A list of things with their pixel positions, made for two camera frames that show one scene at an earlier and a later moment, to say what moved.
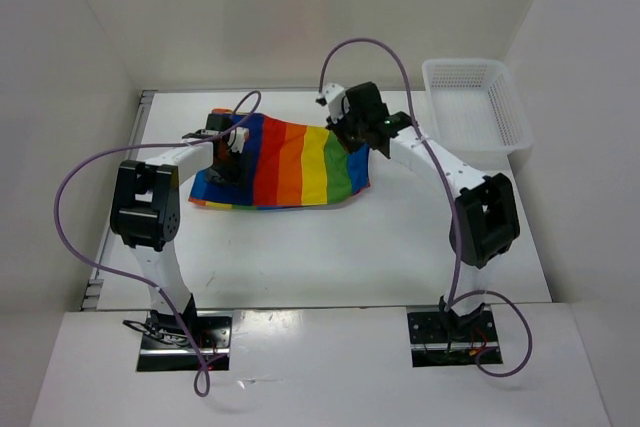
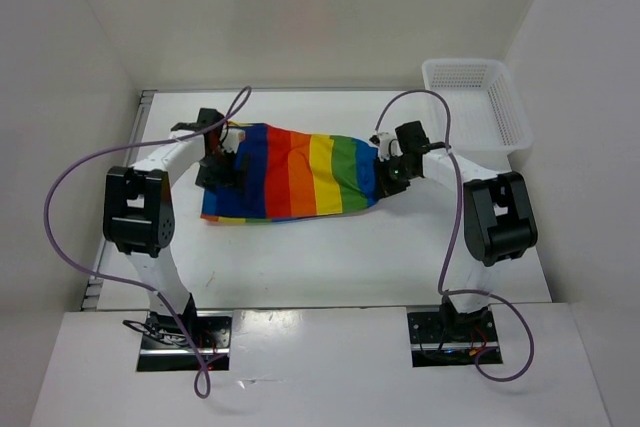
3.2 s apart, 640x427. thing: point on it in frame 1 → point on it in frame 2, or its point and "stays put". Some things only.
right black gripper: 351,147 → 385,186
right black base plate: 433,345 stays put
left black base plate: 165,348 stays put
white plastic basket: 474,110 stays put
